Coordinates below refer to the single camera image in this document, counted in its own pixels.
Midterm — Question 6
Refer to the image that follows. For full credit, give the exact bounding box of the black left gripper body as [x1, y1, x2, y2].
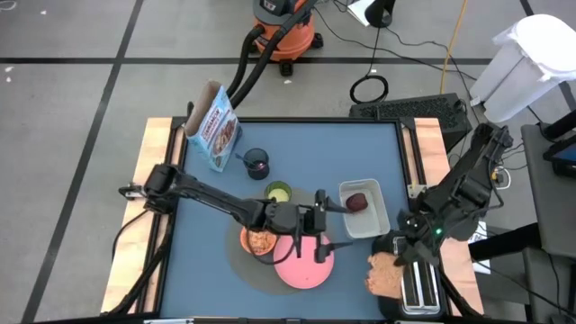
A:
[265, 202, 326, 236]

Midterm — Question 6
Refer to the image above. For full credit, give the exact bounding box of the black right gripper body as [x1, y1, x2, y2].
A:
[398, 211, 446, 262]

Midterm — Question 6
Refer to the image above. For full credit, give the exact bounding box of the red apple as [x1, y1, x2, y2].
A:
[345, 192, 369, 213]

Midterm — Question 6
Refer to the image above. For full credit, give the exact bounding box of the brown toast slice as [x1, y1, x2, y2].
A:
[364, 251, 406, 301]

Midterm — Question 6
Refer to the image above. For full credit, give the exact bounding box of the iridescent spoon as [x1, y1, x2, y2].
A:
[234, 152, 262, 170]

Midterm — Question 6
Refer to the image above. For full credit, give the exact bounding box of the cinnamon squares cereal box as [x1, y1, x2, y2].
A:
[184, 79, 243, 174]

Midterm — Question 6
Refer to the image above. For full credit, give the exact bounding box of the black chrome toaster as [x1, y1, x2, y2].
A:
[371, 229, 447, 321]

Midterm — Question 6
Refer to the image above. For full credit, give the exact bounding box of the pink plate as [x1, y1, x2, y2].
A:
[273, 232, 336, 291]

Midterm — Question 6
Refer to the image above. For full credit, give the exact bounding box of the green faceted glass cup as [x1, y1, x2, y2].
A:
[264, 180, 293, 203]

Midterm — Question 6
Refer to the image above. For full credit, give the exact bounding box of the brown cereal squares pile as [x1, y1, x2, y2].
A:
[246, 229, 275, 254]

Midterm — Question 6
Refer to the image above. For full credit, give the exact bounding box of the white plastic bin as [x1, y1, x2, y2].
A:
[337, 178, 392, 240]

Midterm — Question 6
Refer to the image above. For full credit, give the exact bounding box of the blue white patterned bowl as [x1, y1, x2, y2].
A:
[239, 224, 279, 257]

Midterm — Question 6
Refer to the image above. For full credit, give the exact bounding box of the white paper sheet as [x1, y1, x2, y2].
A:
[465, 220, 492, 275]

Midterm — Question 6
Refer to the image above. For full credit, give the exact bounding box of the dark blue cup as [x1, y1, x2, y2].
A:
[242, 147, 271, 181]

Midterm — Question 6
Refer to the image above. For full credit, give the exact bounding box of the round woven placemat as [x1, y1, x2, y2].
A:
[224, 186, 333, 297]

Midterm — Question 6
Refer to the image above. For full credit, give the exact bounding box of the black chair bar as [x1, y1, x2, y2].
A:
[467, 222, 544, 263]

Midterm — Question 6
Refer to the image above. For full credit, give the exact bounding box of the wooden table side board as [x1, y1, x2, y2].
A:
[412, 116, 486, 316]
[101, 116, 176, 315]

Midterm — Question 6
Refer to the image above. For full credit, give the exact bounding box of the grey desk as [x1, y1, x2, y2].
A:
[520, 121, 576, 324]

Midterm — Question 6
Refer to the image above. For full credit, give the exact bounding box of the black tablet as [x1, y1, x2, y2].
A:
[542, 133, 576, 179]

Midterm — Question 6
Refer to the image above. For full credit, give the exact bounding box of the orange shop vacuum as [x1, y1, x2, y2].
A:
[229, 0, 319, 110]
[250, 0, 326, 77]

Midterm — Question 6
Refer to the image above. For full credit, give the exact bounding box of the white trash bin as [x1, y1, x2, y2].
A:
[469, 13, 576, 125]

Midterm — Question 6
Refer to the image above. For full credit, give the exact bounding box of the black floor stand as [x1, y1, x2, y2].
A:
[363, 0, 398, 29]

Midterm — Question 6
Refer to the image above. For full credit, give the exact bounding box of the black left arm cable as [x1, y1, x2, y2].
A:
[245, 227, 302, 266]

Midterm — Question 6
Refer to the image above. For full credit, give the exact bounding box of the black table frame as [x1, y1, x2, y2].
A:
[142, 115, 451, 324]

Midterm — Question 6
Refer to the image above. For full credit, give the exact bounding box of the black hanging cable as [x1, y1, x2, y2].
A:
[349, 24, 390, 105]

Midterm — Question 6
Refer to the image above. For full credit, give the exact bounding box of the black floor cable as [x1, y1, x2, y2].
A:
[314, 4, 479, 83]

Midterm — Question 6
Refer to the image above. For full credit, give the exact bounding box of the black vacuum hose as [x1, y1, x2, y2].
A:
[226, 24, 267, 99]

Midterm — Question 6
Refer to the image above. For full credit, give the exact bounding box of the yellow hanging cable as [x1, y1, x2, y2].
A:
[439, 0, 470, 95]

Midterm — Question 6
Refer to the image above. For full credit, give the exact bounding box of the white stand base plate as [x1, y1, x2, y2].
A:
[346, 0, 375, 27]

